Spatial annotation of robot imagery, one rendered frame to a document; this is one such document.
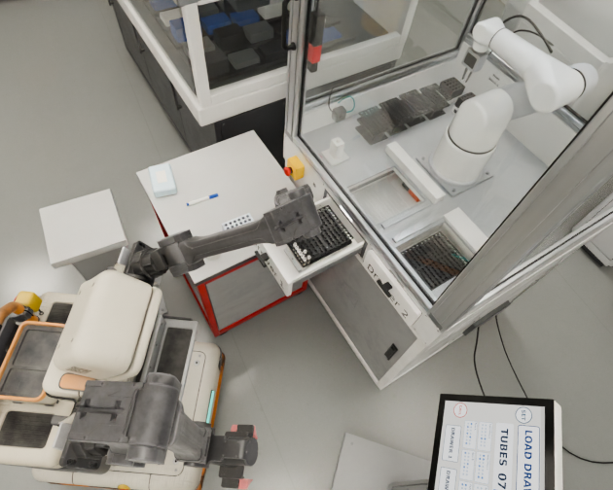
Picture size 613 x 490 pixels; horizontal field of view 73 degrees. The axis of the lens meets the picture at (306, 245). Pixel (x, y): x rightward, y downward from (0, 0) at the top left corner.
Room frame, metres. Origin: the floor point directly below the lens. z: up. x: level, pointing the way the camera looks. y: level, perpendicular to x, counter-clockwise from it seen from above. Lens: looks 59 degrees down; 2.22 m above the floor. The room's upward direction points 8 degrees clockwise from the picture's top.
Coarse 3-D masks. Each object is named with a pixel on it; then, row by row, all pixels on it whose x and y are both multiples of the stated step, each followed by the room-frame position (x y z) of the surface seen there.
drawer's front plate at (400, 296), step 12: (372, 252) 0.80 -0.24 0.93; (372, 264) 0.77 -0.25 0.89; (372, 276) 0.75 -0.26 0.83; (384, 276) 0.72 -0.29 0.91; (396, 288) 0.67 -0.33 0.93; (396, 300) 0.65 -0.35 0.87; (408, 300) 0.63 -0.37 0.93; (408, 312) 0.60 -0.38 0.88; (420, 312) 0.59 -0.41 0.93; (408, 324) 0.58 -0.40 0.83
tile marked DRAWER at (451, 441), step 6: (450, 426) 0.23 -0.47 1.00; (456, 426) 0.23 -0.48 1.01; (450, 432) 0.22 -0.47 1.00; (456, 432) 0.22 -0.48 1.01; (444, 438) 0.20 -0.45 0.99; (450, 438) 0.20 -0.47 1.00; (456, 438) 0.20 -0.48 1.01; (444, 444) 0.18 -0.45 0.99; (450, 444) 0.18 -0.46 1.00; (456, 444) 0.18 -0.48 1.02; (444, 450) 0.17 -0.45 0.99; (450, 450) 0.17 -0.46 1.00; (456, 450) 0.17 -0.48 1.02; (444, 456) 0.15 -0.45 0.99; (450, 456) 0.15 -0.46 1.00; (456, 456) 0.15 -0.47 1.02; (456, 462) 0.14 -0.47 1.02
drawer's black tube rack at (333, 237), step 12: (324, 216) 0.97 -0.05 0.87; (336, 216) 0.96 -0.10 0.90; (324, 228) 0.89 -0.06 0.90; (336, 228) 0.90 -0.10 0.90; (300, 240) 0.82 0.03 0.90; (312, 240) 0.85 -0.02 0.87; (324, 240) 0.84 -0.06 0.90; (336, 240) 0.86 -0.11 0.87; (348, 240) 0.85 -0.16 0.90; (312, 252) 0.78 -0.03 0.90; (324, 252) 0.79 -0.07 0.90
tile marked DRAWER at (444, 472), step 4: (444, 468) 0.12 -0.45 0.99; (448, 468) 0.12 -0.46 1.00; (440, 472) 0.11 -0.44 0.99; (444, 472) 0.11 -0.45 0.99; (448, 472) 0.11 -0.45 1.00; (452, 472) 0.11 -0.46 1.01; (456, 472) 0.11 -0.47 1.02; (440, 476) 0.10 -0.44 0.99; (444, 476) 0.10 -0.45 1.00; (448, 476) 0.10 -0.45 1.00; (452, 476) 0.10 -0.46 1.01; (440, 480) 0.09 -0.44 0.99; (444, 480) 0.09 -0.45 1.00; (448, 480) 0.10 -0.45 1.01; (452, 480) 0.10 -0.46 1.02; (440, 484) 0.08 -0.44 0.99; (444, 484) 0.09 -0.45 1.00; (448, 484) 0.09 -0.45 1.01; (452, 484) 0.09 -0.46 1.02; (440, 488) 0.08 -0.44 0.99; (444, 488) 0.08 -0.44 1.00; (448, 488) 0.08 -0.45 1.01; (452, 488) 0.08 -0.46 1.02
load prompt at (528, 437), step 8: (520, 432) 0.21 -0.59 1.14; (528, 432) 0.21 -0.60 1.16; (536, 432) 0.21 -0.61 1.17; (520, 440) 0.19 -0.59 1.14; (528, 440) 0.19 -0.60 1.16; (536, 440) 0.19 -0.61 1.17; (520, 448) 0.18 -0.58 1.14; (528, 448) 0.18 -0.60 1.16; (536, 448) 0.18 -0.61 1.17; (520, 456) 0.16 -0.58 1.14; (528, 456) 0.16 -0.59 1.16; (536, 456) 0.16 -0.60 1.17; (520, 464) 0.14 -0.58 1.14; (528, 464) 0.14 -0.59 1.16; (536, 464) 0.14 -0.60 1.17; (520, 472) 0.12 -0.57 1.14; (528, 472) 0.12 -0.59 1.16; (536, 472) 0.12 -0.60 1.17; (520, 480) 0.11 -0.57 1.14; (528, 480) 0.11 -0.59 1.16; (536, 480) 0.11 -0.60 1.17; (520, 488) 0.09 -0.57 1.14; (528, 488) 0.09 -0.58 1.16; (536, 488) 0.09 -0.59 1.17
